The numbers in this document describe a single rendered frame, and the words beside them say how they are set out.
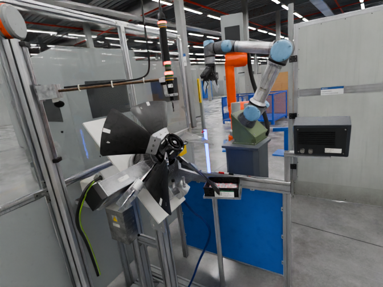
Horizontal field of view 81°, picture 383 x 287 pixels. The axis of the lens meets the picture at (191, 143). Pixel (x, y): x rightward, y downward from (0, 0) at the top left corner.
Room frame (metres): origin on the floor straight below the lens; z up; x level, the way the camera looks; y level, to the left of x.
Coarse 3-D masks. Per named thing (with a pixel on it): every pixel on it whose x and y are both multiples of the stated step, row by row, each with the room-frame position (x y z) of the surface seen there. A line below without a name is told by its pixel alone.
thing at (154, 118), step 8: (144, 104) 1.36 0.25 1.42; (152, 104) 1.36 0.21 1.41; (160, 104) 1.37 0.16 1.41; (136, 112) 1.31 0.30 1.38; (144, 112) 1.31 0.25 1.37; (152, 112) 1.31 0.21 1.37; (160, 112) 1.31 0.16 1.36; (144, 120) 1.28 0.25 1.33; (152, 120) 1.27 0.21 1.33; (160, 120) 1.26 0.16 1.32; (152, 128) 1.23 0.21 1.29; (160, 128) 1.23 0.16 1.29
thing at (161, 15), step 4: (160, 8) 1.22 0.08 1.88; (160, 12) 1.22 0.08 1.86; (160, 16) 1.22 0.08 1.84; (164, 16) 1.23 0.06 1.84; (168, 80) 1.22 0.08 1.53; (172, 80) 1.22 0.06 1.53; (168, 84) 1.22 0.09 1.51; (172, 84) 1.22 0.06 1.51; (168, 88) 1.22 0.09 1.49; (172, 88) 1.22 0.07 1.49; (168, 92) 1.23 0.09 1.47; (172, 92) 1.22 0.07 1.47; (172, 96) 1.22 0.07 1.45; (172, 100) 1.22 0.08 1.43
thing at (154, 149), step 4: (152, 136) 1.10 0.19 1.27; (152, 140) 1.10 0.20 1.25; (156, 140) 1.11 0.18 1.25; (160, 140) 1.13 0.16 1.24; (148, 144) 1.09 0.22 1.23; (152, 144) 1.10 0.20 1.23; (156, 144) 1.11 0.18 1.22; (148, 148) 1.09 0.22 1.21; (152, 148) 1.10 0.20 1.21; (156, 148) 1.11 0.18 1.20; (148, 152) 1.09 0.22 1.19; (152, 152) 1.10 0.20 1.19; (156, 152) 1.11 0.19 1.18
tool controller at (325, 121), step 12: (300, 120) 1.21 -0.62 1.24; (312, 120) 1.17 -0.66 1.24; (324, 120) 1.14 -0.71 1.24; (336, 120) 1.11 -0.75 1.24; (348, 120) 1.09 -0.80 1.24; (300, 132) 1.16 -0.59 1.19; (312, 132) 1.13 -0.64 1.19; (324, 132) 1.10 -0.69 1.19; (336, 132) 1.08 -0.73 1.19; (348, 132) 1.05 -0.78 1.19; (300, 144) 1.18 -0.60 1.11; (312, 144) 1.15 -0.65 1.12; (324, 144) 1.12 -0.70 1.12; (336, 144) 1.09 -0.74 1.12; (348, 144) 1.07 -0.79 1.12; (336, 156) 1.11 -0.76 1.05
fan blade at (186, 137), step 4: (184, 136) 1.40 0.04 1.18; (188, 136) 1.41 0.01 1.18; (192, 136) 1.41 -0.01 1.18; (196, 136) 1.43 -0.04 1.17; (184, 140) 1.28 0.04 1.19; (188, 140) 1.29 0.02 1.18; (192, 140) 1.30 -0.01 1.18; (196, 140) 1.32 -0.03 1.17; (200, 140) 1.34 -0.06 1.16; (204, 140) 1.37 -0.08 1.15; (208, 140) 1.41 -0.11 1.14; (212, 144) 1.35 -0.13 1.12
